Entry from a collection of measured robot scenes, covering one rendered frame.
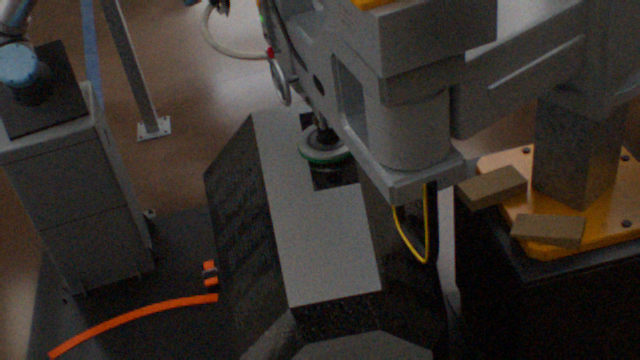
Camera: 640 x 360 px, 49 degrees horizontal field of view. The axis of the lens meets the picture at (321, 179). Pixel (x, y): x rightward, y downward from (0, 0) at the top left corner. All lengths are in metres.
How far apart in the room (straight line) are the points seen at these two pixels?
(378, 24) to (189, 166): 2.81
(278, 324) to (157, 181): 2.12
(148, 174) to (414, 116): 2.68
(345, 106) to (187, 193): 2.12
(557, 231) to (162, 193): 2.31
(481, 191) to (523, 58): 0.66
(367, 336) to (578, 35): 0.94
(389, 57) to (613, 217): 1.16
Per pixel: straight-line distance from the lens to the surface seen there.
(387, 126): 1.53
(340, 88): 1.74
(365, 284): 1.94
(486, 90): 1.64
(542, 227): 2.17
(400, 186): 1.59
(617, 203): 2.32
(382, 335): 1.93
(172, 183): 3.89
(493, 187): 2.26
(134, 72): 4.13
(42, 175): 3.04
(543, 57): 1.75
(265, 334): 1.99
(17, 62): 2.80
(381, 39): 1.28
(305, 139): 2.42
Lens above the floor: 2.31
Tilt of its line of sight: 39 degrees down
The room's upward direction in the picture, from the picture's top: 10 degrees counter-clockwise
